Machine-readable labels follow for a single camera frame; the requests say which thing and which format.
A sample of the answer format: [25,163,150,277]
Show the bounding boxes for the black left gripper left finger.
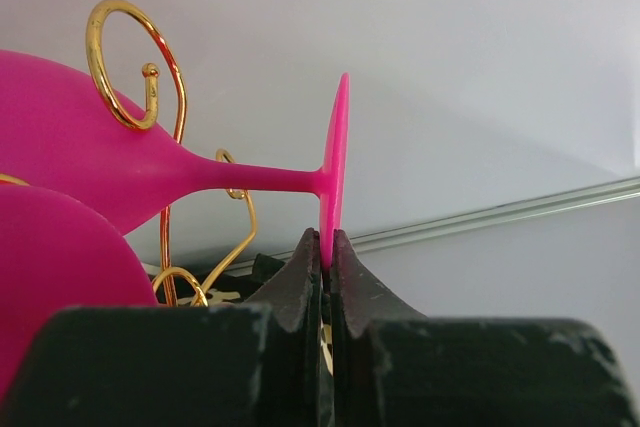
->
[1,230,321,426]

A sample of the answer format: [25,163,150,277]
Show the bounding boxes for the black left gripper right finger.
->
[330,231,639,426]

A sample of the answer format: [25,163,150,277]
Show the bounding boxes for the magenta plastic wine glass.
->
[1,184,157,391]

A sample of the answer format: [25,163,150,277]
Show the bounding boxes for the gold wire wine glass rack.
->
[1,2,244,317]

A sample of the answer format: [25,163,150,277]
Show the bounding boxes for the black floral blanket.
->
[127,234,333,401]

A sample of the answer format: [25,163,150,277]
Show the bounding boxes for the aluminium corner post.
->
[234,175,640,268]

